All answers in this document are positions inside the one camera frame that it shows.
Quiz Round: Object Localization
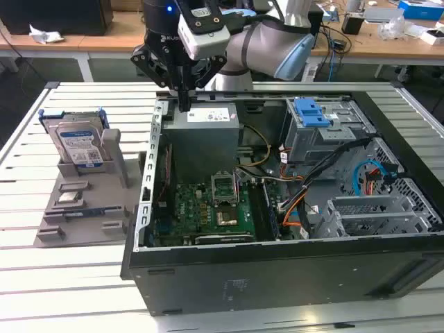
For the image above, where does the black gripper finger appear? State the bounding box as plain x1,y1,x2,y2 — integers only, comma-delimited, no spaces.
185,54,229,112
130,44,186,112

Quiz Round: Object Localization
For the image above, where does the hard disk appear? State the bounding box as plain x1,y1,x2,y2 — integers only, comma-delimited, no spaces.
37,108,108,171

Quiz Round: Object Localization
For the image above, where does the grey disk bay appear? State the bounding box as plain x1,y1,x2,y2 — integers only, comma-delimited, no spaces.
321,194,434,239

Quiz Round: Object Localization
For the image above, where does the brown cardboard box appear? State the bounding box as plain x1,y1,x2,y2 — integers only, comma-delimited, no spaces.
111,0,146,11

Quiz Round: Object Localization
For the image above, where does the wooden desk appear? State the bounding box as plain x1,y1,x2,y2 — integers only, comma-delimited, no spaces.
0,10,94,83
78,0,444,81

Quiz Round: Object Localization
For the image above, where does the grey power supply unit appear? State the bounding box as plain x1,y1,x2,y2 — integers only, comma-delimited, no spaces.
162,102,241,182

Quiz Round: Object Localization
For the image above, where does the metal socket cover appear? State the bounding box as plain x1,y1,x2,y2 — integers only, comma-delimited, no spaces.
210,171,240,207

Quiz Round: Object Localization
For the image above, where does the blue drive latch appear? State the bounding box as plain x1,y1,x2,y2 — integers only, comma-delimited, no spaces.
293,99,330,128

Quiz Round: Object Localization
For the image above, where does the large black box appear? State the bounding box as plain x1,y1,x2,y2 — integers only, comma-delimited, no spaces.
0,0,114,37

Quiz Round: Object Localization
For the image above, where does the crumpled white paper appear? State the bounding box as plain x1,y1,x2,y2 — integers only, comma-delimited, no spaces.
28,23,66,45

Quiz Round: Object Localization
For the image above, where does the black computer tower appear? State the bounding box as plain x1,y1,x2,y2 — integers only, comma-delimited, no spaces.
307,10,324,40

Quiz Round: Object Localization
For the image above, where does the grey optical drive cage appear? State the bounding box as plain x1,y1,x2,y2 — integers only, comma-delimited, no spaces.
282,99,377,164

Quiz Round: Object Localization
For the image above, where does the green motherboard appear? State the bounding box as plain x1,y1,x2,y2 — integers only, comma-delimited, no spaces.
152,169,291,246

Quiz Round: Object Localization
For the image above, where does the grey parts rack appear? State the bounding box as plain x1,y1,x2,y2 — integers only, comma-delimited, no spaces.
34,128,146,249

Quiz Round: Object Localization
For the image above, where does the small black box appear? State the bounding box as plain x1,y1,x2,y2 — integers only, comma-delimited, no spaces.
341,11,366,35

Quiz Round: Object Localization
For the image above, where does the CPU socket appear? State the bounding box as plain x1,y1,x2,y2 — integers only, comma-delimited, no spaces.
215,207,239,227

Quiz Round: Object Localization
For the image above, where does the black RAM slot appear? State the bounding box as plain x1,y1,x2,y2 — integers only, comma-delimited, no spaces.
248,182,273,242
262,180,282,241

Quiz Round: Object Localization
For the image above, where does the RAM stick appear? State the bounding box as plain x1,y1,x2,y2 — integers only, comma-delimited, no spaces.
63,206,122,218

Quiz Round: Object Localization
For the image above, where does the black graphics card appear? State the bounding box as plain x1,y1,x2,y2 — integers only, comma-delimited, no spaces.
194,232,257,246

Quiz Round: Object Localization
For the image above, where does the grey laptop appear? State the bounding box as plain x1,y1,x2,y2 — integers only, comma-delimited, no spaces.
363,6,406,24

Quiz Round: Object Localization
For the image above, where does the clear plastic bag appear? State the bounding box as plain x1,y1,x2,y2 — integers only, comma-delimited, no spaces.
377,16,409,41

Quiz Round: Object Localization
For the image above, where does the black PC case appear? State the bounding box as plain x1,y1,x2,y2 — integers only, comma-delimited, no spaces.
119,90,444,317

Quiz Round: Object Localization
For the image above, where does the blue box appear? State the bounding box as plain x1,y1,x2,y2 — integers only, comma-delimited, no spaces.
398,0,444,21

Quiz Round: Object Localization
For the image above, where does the white box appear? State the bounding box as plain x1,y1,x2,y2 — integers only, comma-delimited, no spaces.
420,28,444,46

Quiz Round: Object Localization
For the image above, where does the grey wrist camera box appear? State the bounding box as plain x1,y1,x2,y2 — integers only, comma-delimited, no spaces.
177,0,232,60

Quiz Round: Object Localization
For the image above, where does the yellow black wire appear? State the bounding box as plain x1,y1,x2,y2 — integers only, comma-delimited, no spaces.
239,123,272,168

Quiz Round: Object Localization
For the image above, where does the grey white wire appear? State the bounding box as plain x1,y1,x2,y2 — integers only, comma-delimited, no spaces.
237,166,307,182

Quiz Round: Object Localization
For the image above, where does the black cable bundle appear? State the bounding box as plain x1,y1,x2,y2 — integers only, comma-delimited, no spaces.
277,137,375,237

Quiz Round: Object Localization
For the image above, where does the orange wire bundle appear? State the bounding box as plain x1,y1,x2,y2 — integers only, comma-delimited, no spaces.
282,192,309,228

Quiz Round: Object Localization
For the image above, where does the blue data wire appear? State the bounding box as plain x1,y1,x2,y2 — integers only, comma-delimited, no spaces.
352,158,388,197

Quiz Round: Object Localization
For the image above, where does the red yellow power wire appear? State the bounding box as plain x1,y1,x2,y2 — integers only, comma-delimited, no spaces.
363,165,383,196

